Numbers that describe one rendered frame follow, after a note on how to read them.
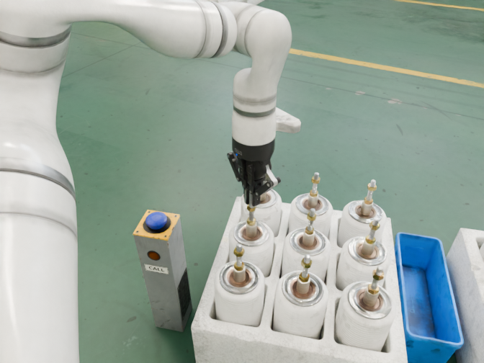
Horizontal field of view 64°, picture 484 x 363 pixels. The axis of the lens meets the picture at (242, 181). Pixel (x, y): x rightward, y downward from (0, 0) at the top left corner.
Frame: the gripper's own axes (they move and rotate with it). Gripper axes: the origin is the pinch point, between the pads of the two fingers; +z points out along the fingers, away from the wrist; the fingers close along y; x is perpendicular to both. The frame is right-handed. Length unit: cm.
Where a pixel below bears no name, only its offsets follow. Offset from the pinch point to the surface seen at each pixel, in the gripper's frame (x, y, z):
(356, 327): 1.0, 27.2, 12.1
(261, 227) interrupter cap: 2.6, 0.5, 9.8
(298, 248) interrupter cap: 4.6, 9.4, 9.8
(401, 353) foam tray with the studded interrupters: 6.3, 34.0, 17.1
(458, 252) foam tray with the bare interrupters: 41, 28, 21
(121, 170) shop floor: 0, -73, 35
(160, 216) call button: -15.5, -8.5, 2.3
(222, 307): -13.7, 8.3, 14.4
